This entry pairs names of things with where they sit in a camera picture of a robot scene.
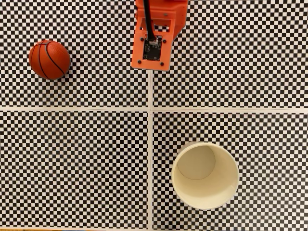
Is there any orange mini basketball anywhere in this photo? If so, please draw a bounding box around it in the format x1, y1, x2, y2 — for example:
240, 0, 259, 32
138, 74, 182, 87
28, 39, 71, 80

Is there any cream paper cup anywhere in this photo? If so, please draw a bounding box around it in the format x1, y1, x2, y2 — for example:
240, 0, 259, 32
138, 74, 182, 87
171, 141, 240, 211

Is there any black camera cable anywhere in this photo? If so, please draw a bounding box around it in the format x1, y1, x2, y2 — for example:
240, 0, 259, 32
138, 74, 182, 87
142, 0, 157, 42

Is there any orange camera mount with board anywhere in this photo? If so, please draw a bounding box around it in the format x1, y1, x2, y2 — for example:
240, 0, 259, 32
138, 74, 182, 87
130, 13, 174, 72

